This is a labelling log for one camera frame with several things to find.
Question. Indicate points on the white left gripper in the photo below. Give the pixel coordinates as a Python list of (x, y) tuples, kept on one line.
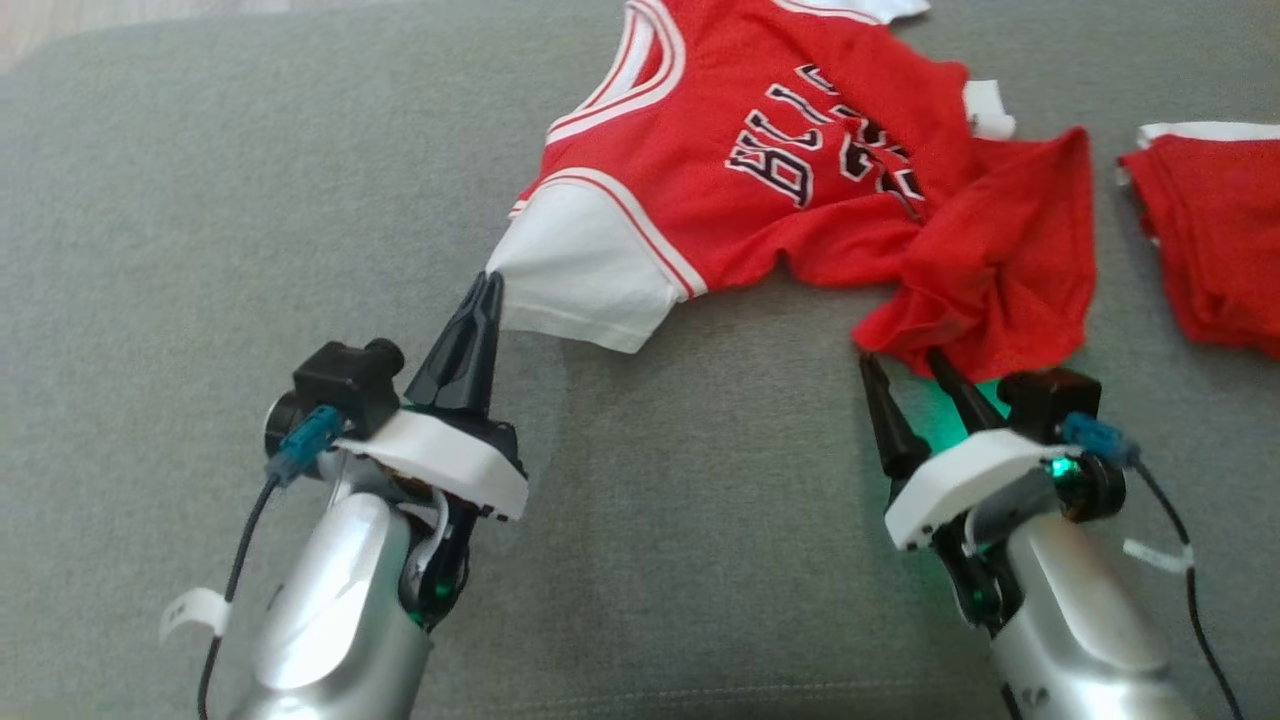
[(450, 460)]

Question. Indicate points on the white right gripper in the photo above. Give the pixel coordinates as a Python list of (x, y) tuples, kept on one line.
[(950, 480)]

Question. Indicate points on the red basketball jersey white sleeves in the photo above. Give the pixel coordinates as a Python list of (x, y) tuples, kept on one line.
[(700, 150)]

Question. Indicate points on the red shorts white stripe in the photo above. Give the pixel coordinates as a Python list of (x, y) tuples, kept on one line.
[(1220, 240)]

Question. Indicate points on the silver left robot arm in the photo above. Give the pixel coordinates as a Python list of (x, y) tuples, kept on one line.
[(330, 620)]

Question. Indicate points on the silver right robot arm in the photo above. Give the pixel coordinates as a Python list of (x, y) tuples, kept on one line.
[(1080, 620)]

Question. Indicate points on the large grey fabric ottoman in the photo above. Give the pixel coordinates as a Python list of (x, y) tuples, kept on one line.
[(700, 520)]

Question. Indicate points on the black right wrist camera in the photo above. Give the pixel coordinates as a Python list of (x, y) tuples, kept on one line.
[(1045, 405)]

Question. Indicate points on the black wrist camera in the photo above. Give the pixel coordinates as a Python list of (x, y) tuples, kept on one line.
[(1045, 405), (345, 385)]

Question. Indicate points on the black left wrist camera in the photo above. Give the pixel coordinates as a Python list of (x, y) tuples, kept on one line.
[(345, 385)]

